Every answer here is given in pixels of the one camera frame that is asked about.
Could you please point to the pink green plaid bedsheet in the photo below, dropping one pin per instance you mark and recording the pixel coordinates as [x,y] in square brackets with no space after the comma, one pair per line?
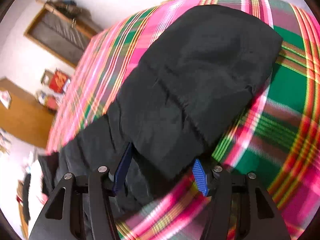
[265,165]

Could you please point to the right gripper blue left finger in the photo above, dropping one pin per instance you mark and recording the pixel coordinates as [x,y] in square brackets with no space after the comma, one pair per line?
[122,169]

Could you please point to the wooden framed window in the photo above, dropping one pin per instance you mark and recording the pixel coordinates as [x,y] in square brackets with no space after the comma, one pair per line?
[63,29]

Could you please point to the wooden wardrobe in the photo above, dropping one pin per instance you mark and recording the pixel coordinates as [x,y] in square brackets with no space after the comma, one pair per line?
[26,118]

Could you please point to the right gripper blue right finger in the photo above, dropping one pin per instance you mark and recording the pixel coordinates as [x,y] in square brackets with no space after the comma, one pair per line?
[203,177]

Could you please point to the red gift box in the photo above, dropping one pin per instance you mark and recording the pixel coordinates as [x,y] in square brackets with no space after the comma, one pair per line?
[58,81]

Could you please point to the black padded jacket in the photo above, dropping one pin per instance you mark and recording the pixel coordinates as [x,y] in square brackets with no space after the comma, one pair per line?
[187,89]

